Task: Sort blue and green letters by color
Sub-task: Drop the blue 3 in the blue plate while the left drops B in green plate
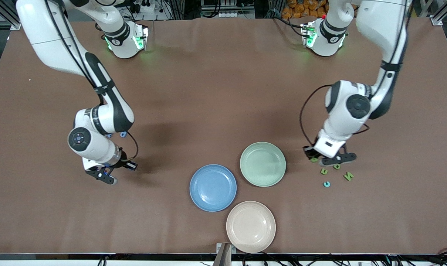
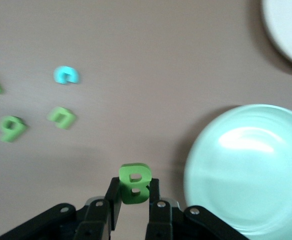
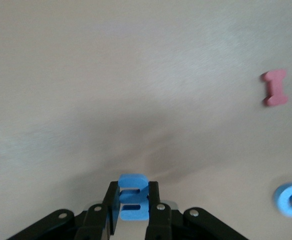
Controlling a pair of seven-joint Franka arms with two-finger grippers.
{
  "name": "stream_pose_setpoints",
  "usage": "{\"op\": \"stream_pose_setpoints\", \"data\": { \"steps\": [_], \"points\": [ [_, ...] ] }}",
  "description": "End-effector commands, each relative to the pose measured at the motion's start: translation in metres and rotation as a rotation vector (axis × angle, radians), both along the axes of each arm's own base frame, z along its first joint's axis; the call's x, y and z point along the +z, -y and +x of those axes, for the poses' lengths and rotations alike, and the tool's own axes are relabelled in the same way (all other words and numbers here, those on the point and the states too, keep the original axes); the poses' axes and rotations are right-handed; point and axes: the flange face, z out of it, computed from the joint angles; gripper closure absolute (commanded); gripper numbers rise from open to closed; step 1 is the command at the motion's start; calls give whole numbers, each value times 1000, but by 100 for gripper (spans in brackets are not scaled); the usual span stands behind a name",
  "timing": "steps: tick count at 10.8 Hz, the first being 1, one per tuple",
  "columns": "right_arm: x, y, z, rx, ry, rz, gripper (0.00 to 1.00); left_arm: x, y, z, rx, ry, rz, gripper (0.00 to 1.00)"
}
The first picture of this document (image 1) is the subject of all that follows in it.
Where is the metal table edge rail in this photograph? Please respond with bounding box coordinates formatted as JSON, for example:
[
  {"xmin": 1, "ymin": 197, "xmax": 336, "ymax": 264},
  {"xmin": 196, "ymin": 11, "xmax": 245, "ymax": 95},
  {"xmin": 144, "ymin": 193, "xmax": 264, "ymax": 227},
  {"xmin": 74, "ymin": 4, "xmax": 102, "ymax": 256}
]
[{"xmin": 0, "ymin": 253, "xmax": 447, "ymax": 261}]

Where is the bag of oranges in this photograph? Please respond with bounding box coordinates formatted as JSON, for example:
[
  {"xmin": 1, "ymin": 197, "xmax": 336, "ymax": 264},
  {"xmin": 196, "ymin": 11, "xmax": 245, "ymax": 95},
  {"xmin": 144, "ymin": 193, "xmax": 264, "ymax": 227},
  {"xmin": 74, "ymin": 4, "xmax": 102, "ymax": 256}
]
[{"xmin": 281, "ymin": 0, "xmax": 329, "ymax": 19}]

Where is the green plate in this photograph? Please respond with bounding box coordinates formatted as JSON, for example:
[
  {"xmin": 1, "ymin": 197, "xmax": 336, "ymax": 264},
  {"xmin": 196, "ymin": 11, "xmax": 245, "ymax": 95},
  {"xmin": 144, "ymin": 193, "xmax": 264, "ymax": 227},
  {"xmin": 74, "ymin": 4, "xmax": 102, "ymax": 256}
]
[{"xmin": 240, "ymin": 141, "xmax": 287, "ymax": 187}]

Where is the brown table cover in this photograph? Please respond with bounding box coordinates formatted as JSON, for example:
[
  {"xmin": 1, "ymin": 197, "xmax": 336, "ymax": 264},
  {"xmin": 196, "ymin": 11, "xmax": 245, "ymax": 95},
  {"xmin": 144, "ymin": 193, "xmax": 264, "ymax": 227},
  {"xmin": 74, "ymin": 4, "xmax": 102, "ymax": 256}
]
[{"xmin": 0, "ymin": 17, "xmax": 447, "ymax": 255}]

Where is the aluminium frame profile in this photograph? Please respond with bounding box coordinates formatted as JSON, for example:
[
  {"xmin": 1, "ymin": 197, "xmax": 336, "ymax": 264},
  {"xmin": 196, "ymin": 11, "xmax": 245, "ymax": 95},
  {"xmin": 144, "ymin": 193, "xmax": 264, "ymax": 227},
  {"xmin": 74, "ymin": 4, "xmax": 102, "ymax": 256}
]
[
  {"xmin": 430, "ymin": 0, "xmax": 447, "ymax": 26},
  {"xmin": 0, "ymin": 0, "xmax": 24, "ymax": 31}
]

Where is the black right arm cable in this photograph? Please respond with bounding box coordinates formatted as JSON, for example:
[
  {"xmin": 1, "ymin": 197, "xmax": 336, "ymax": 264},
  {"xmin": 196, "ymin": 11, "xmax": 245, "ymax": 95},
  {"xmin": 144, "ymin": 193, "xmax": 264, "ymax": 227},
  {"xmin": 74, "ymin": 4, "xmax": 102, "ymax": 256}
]
[{"xmin": 46, "ymin": 0, "xmax": 139, "ymax": 165}]

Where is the metal bracket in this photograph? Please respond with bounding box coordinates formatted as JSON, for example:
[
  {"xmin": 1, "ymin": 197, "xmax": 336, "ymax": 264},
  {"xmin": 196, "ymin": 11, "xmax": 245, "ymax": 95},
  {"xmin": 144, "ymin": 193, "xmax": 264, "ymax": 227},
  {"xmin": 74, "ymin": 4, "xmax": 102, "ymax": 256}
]
[{"xmin": 213, "ymin": 243, "xmax": 237, "ymax": 266}]

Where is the blue plate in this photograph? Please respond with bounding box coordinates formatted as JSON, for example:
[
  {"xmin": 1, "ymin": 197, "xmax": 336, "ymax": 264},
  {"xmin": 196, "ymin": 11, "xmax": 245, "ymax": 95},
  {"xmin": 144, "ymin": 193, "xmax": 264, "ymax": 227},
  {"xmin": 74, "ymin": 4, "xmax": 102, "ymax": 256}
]
[{"xmin": 189, "ymin": 164, "xmax": 237, "ymax": 212}]

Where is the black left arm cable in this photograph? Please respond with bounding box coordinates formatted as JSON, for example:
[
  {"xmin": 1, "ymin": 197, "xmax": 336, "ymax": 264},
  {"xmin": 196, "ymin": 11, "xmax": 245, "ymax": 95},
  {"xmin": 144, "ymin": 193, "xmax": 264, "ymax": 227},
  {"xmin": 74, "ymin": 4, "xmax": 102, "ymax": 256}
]
[{"xmin": 300, "ymin": 0, "xmax": 412, "ymax": 148}]

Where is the beige plate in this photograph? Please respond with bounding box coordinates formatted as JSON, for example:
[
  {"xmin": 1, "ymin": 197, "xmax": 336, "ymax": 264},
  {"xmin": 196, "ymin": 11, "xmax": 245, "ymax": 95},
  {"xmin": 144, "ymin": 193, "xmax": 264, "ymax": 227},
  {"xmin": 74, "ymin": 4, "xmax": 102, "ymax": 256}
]
[{"xmin": 226, "ymin": 201, "xmax": 276, "ymax": 254}]

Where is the power strip with plugs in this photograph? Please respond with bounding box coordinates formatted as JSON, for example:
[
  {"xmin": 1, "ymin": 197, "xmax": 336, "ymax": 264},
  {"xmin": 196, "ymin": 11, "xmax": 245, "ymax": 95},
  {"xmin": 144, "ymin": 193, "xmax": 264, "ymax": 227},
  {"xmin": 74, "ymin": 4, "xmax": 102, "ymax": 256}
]
[{"xmin": 133, "ymin": 0, "xmax": 155, "ymax": 13}]

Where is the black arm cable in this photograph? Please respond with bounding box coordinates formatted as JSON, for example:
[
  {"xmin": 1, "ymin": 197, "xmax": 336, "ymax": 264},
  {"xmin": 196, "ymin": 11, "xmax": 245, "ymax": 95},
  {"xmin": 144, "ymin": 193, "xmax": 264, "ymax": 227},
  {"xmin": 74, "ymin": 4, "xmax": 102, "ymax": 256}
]
[
  {"xmin": 46, "ymin": 0, "xmax": 139, "ymax": 165},
  {"xmin": 300, "ymin": 0, "xmax": 412, "ymax": 148}
]

